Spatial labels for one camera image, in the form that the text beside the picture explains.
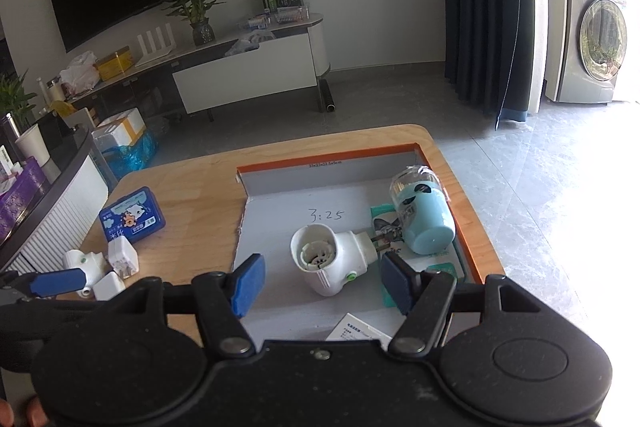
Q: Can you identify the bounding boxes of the white power adapter box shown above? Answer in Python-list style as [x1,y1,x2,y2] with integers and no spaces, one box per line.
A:
[326,313,392,350]

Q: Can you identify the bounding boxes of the light blue toothpick jar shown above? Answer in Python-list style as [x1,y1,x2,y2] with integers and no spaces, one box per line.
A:
[390,165,456,256]

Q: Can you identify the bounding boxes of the white plug socket green button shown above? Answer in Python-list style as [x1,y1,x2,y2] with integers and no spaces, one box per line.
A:
[290,223,394,297]

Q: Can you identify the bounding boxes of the white usb charger cube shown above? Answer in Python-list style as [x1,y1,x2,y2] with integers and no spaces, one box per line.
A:
[106,235,140,280]

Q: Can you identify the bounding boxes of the blue plastic case cartoon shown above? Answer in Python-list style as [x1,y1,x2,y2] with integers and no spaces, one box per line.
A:
[99,186,166,244]

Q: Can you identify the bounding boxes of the person's left hand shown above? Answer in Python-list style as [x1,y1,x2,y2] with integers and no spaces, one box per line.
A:
[0,395,50,427]

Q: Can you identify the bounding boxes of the orange white cardboard box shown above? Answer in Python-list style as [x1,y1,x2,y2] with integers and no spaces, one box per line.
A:
[234,144,477,343]

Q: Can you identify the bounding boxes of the purple box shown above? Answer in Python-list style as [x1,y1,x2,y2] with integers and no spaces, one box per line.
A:
[1,157,48,242]

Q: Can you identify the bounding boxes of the curved white ribbed counter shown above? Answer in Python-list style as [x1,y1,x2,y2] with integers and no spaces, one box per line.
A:
[1,126,117,273]

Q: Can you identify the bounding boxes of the white paper cup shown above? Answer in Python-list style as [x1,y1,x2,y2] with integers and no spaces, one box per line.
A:
[15,124,50,167]

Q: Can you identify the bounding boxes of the blue plastic bag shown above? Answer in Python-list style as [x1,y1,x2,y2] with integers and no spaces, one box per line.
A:
[103,130,157,180]

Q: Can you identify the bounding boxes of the white yellow cardboard box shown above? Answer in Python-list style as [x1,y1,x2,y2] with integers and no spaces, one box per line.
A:
[92,107,146,153]

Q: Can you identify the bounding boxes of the left green plant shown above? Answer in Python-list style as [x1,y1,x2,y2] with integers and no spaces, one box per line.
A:
[0,72,37,132]

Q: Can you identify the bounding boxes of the black roll on floor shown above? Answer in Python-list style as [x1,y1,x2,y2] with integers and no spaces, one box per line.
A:
[318,78,336,113]

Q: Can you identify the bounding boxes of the white plastic bag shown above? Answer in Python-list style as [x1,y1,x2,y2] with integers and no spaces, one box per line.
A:
[60,51,100,96]

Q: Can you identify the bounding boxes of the white black tv cabinet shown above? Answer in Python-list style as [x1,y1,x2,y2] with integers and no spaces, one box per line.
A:
[70,13,331,114]

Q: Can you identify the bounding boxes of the white wifi router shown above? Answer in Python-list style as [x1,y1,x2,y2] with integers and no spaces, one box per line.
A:
[136,23,177,67]

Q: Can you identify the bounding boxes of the potted green plant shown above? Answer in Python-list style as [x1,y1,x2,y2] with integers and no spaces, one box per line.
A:
[164,0,224,46]

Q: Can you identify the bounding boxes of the dark blue curtain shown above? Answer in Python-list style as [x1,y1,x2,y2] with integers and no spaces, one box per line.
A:
[445,0,535,124]

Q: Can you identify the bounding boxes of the silver washing machine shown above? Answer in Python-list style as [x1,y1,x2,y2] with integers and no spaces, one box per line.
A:
[544,0,628,104]

